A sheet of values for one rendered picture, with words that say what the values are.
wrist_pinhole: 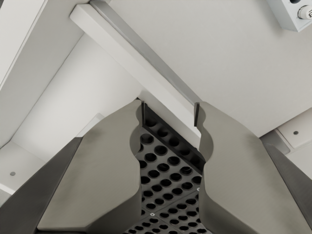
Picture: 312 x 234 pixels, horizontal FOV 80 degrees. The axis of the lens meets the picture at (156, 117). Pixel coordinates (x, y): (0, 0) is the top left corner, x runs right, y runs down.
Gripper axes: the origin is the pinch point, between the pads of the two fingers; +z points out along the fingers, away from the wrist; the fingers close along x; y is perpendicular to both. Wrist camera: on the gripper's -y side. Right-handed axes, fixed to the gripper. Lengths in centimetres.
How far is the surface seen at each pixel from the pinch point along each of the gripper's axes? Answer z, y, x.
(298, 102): 16.4, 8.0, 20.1
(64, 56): 9.2, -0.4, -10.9
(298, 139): 13.9, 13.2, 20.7
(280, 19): 15.7, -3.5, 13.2
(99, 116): 9.0, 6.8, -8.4
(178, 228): 2.7, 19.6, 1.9
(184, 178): 2.9, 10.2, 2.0
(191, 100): 5.7, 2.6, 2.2
